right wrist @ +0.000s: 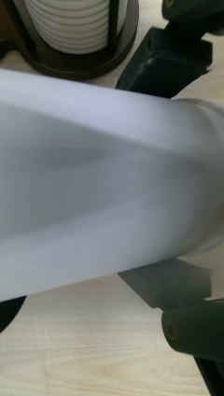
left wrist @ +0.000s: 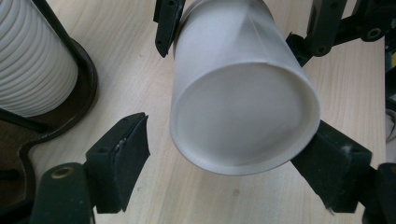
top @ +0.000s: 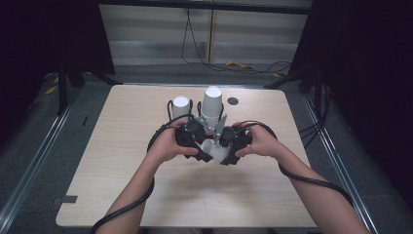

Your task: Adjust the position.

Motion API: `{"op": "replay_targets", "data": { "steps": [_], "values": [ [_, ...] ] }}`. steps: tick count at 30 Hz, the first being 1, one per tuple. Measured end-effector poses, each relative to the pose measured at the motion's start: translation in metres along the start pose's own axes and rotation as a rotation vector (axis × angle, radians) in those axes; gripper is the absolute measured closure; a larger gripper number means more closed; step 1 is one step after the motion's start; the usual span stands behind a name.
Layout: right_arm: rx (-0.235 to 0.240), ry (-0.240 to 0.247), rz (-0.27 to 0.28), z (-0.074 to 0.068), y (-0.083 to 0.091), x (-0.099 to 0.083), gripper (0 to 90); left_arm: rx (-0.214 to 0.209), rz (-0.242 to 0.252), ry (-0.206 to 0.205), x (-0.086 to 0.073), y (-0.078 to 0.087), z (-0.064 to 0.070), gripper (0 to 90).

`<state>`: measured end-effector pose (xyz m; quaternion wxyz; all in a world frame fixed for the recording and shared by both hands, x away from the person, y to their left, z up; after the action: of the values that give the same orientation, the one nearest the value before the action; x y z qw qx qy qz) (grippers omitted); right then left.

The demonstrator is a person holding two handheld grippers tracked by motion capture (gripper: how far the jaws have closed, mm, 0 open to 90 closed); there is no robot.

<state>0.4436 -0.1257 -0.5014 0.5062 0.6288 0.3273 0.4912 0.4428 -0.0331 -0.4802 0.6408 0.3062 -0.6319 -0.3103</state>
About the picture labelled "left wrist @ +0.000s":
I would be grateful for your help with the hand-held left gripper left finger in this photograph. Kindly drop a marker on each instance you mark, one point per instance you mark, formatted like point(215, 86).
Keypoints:
point(115, 165)

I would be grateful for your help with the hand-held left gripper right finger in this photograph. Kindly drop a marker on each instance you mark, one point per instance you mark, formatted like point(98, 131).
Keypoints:
point(336, 165)

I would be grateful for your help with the black double cup holder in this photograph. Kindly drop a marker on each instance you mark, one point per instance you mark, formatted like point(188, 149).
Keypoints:
point(81, 93)

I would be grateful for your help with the single white paper cup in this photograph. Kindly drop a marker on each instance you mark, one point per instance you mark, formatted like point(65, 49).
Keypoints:
point(243, 93)

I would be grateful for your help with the tall stack of white cups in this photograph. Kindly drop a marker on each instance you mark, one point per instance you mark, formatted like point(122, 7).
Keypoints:
point(31, 62)

